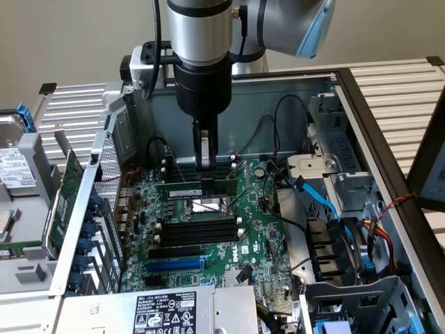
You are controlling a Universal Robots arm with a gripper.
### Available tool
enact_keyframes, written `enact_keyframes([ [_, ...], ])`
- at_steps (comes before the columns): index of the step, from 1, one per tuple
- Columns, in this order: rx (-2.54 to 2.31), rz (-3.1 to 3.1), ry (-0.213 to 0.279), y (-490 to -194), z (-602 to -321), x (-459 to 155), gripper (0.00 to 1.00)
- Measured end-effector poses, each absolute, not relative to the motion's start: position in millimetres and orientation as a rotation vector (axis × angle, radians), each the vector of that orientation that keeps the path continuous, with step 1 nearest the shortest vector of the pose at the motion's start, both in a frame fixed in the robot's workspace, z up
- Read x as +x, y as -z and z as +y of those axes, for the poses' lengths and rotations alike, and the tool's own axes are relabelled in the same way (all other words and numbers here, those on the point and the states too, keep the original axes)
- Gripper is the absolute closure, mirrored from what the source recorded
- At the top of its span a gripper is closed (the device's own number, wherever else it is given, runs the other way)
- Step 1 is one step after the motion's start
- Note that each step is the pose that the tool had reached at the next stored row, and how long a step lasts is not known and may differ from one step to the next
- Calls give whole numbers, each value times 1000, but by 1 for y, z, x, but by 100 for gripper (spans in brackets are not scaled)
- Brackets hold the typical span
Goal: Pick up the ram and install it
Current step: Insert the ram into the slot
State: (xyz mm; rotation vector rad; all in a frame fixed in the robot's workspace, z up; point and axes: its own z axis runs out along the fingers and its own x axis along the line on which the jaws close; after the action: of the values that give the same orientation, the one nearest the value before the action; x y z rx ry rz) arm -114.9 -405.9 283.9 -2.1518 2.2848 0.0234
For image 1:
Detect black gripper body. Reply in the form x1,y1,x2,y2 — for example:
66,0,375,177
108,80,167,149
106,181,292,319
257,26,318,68
173,62,233,122

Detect RAM slot white clips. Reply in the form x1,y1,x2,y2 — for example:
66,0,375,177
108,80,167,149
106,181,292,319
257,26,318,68
155,227,243,242
161,154,238,166
155,216,243,230
161,162,238,176

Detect open black PC case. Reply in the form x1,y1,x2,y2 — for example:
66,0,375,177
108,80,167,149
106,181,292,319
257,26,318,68
50,67,445,334

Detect socket locking lever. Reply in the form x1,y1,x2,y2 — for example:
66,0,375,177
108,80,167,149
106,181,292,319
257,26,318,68
226,189,252,214

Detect CPU socket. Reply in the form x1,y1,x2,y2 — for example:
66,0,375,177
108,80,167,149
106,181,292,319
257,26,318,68
183,194,234,223

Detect green Dell motherboard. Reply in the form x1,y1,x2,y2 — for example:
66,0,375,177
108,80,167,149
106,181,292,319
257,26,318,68
120,158,295,314

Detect metal disk bay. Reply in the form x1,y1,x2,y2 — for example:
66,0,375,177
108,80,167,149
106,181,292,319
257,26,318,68
307,93,380,217

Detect long black expansion slot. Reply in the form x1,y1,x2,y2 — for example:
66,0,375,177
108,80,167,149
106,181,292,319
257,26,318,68
148,245,202,260

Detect blue expansion slot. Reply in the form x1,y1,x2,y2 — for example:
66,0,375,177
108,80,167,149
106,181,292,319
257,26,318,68
145,259,205,274

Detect black motherboard plug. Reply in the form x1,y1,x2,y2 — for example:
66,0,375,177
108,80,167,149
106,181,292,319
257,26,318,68
235,263,252,285

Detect silver chipset heatsink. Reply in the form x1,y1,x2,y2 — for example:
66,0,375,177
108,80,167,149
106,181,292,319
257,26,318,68
222,269,253,288

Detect green graphics card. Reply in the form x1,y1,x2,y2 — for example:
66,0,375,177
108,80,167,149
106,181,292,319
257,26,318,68
40,124,87,261

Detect grey parts rack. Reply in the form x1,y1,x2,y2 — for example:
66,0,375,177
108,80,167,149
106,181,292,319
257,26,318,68
0,134,60,300

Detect silver power supply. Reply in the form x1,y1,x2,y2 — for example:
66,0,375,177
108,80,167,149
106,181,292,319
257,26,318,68
61,285,259,334

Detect silver hard disk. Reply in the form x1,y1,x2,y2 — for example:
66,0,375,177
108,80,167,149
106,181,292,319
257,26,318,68
0,116,40,196

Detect black framed monitor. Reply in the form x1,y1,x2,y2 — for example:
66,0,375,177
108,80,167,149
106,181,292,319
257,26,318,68
405,100,445,210

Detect grey metal drive cage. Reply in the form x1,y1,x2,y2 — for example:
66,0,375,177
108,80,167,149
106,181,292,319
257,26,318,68
298,274,420,334

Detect silver CPU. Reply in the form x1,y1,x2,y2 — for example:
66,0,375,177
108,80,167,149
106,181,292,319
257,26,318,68
0,209,21,244

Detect black looped wire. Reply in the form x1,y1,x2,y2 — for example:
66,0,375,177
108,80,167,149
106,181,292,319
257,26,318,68
257,93,311,163

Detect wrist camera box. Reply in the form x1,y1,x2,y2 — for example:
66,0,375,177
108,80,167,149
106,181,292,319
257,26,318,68
120,40,179,88

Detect black wrist connector cable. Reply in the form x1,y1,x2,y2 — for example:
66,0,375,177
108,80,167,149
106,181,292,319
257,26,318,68
231,5,250,64

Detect black camera cable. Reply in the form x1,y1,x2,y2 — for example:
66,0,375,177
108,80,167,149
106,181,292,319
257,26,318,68
141,0,163,101

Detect thin red wire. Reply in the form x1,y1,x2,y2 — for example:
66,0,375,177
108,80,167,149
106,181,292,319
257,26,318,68
120,168,144,186

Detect blue SATA wire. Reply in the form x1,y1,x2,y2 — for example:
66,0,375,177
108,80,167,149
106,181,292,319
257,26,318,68
293,175,341,223

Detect red black twisted wire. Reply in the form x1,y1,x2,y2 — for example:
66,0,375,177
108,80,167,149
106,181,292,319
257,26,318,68
377,192,419,224

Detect yellow red power wires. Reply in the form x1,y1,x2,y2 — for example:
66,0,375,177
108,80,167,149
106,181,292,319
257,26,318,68
361,216,401,276

